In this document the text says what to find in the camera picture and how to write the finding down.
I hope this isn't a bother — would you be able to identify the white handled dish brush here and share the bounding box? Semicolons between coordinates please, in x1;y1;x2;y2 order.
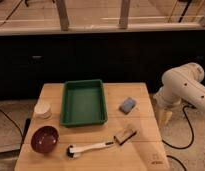
66;141;114;158

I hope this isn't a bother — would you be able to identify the dark red bowl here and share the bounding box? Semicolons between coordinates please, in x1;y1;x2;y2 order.
31;126;59;154

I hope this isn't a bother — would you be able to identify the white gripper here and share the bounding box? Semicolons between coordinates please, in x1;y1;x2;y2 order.
153;87;181;126

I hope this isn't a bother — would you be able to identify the wooden block scrubber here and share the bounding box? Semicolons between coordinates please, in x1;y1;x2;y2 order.
114;125;137;145

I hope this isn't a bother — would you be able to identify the black cable left floor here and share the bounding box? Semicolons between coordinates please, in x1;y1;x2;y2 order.
0;105;24;144

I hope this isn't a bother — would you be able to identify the blue sponge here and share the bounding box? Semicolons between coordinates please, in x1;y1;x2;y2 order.
119;97;136;114

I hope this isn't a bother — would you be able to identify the green plastic tray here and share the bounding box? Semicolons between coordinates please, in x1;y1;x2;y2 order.
60;79;108;127

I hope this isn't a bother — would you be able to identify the black cable on floor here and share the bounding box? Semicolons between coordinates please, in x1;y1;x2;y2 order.
161;104;197;171

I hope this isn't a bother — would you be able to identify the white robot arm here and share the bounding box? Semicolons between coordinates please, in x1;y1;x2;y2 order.
153;63;205;127

